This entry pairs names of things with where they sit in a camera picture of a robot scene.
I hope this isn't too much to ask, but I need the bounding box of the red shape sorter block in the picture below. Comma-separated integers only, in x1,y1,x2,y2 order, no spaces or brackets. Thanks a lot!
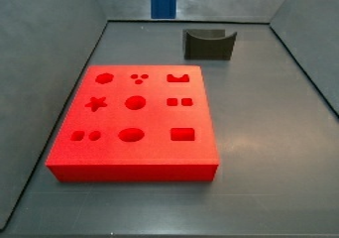
46,65,221,181

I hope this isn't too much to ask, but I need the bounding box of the dark grey curved holder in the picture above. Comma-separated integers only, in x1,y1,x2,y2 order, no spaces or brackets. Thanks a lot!
183,29,238,60

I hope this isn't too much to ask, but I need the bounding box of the blue vertical strip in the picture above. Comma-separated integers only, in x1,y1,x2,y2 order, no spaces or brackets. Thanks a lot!
151,0,177,19

